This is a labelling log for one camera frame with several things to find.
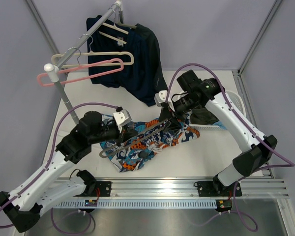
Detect navy blue shorts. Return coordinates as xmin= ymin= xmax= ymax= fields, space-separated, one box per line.
xmin=87 ymin=20 xmax=168 ymax=107

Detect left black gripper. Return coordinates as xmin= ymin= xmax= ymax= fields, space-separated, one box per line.
xmin=89 ymin=124 xmax=138 ymax=147

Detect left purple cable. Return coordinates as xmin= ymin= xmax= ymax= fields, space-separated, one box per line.
xmin=0 ymin=102 xmax=121 ymax=228

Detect white perforated plastic basket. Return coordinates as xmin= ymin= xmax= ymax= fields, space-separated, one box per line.
xmin=173 ymin=89 xmax=245 ymax=131

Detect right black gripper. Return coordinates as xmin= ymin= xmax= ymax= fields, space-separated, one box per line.
xmin=158 ymin=94 xmax=200 ymax=133

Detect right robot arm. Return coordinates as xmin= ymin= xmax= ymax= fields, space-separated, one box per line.
xmin=154 ymin=70 xmax=277 ymax=196

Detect light blue shorts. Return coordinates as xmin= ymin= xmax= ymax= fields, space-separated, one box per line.
xmin=213 ymin=121 xmax=227 ymax=130

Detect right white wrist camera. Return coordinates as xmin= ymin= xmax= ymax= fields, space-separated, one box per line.
xmin=154 ymin=90 xmax=175 ymax=111

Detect purple cable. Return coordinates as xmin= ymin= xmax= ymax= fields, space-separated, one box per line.
xmin=0 ymin=102 xmax=121 ymax=228
xmin=166 ymin=63 xmax=295 ymax=232

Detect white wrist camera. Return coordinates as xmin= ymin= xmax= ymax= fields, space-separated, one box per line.
xmin=113 ymin=109 xmax=132 ymax=133
xmin=154 ymin=90 xmax=175 ymax=111

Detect olive green shorts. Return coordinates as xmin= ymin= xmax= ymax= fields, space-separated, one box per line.
xmin=190 ymin=108 xmax=219 ymax=125

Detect metal clothes rack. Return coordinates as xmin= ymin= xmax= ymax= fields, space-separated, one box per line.
xmin=37 ymin=0 xmax=128 ymax=124

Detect aluminium mounting rail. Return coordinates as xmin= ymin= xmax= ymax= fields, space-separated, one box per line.
xmin=55 ymin=178 xmax=289 ymax=209

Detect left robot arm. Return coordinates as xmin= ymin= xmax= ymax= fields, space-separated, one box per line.
xmin=0 ymin=107 xmax=137 ymax=233

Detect beige wooden hanger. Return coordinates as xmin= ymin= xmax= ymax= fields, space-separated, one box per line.
xmin=98 ymin=22 xmax=130 ymax=46
xmin=99 ymin=119 xmax=171 ymax=158
xmin=115 ymin=22 xmax=137 ymax=29
xmin=51 ymin=51 xmax=134 ymax=68

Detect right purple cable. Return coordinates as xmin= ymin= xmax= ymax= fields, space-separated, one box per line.
xmin=166 ymin=63 xmax=295 ymax=232

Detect patterned colourful shorts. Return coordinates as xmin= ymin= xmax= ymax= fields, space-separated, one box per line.
xmin=100 ymin=114 xmax=200 ymax=173

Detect pink hanger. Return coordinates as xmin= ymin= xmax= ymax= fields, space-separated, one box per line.
xmin=36 ymin=58 xmax=125 ymax=87

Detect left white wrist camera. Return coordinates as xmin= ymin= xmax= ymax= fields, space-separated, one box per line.
xmin=113 ymin=109 xmax=132 ymax=133

